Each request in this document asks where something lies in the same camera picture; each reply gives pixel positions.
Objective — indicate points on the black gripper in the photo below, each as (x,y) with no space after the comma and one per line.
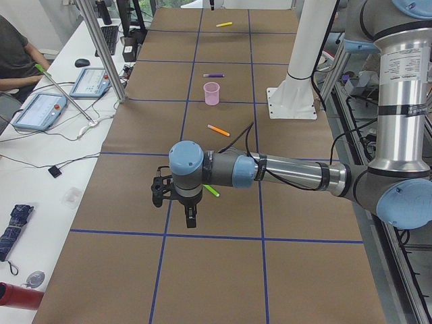
(188,201)

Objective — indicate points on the yellow marker pen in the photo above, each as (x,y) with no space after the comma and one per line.
(224,24)

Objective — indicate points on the green marker pen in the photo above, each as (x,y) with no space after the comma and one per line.
(211,190)

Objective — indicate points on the purple marker pen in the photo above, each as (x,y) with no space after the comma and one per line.
(213,75)

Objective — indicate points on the orange marker pen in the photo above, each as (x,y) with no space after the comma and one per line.
(218,130)

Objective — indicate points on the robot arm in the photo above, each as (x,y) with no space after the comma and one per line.
(395,185)

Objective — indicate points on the pink mesh pen holder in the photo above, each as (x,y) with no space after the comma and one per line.
(211,90)

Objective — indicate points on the black monitor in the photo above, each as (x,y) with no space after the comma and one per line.
(126,8)

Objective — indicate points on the black keyboard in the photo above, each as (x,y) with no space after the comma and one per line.
(110,34)

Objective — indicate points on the clear plastic container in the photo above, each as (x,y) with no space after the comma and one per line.
(72,198)

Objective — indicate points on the small black adapter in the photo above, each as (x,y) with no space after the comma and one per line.
(54,171)

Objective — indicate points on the right teach pendant tablet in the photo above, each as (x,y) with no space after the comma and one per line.
(91,83)

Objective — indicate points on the teach pendant tablet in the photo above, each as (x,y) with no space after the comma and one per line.
(91,83)
(41,112)

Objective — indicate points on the black computer mouse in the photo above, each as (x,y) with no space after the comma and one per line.
(80,63)

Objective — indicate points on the folded blue umbrella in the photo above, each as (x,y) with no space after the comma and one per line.
(18,219)

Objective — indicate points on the left teach pendant tablet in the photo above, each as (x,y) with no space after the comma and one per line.
(41,112)

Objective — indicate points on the red bottle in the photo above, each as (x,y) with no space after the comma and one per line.
(18,297)

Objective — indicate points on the seated person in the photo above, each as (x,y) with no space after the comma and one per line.
(18,60)

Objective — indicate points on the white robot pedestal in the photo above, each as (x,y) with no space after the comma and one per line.
(293,98)

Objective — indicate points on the aluminium frame post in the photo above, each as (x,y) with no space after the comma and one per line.
(98,39)

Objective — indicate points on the metal rod green handle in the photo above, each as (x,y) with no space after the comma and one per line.
(91,121)

